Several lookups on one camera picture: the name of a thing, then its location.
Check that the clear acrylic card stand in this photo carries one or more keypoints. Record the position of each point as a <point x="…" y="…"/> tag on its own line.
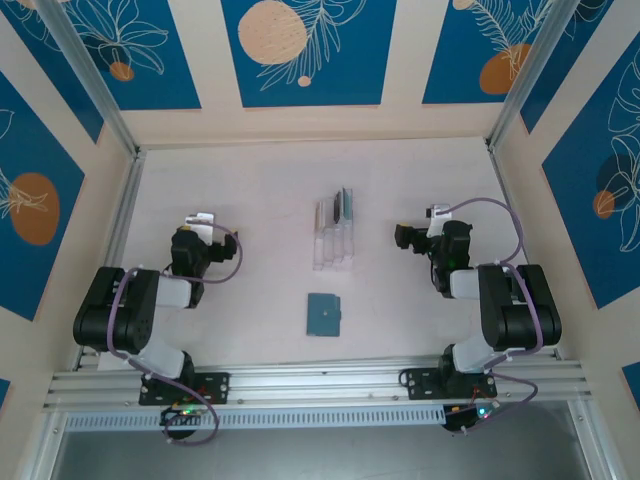
<point x="336" y="247"/>

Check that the black credit card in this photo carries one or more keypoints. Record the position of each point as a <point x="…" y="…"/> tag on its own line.
<point x="335" y="209"/>

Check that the blue card holder wallet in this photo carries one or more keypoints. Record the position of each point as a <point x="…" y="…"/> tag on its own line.
<point x="322" y="322"/>

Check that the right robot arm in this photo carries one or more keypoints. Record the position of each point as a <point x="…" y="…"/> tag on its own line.
<point x="520" y="310"/>

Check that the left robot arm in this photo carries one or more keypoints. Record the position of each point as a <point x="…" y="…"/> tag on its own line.
<point x="120" y="310"/>

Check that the beige credit card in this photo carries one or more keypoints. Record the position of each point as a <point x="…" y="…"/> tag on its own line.
<point x="320" y="216"/>

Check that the small circuit board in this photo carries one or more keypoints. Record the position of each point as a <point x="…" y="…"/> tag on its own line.
<point x="480" y="412"/>
<point x="182" y="412"/>

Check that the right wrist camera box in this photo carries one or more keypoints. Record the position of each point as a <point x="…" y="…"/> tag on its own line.
<point x="440" y="212"/>

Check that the aluminium side rail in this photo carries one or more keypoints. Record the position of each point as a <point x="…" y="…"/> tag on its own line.
<point x="501" y="180"/>
<point x="125" y="200"/>

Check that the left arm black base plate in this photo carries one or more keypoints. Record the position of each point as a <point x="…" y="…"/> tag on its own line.
<point x="220" y="387"/>

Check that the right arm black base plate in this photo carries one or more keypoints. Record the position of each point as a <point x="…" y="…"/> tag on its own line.
<point x="417" y="382"/>

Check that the aluminium cross rail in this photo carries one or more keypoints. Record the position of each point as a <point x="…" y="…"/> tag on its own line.
<point x="320" y="380"/>

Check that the aluminium corner post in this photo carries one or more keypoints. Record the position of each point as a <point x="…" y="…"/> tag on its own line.
<point x="530" y="85"/>
<point x="92" y="75"/>

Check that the aluminium frame leg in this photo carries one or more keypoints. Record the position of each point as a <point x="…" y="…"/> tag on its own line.
<point x="595" y="440"/>
<point x="37" y="445"/>

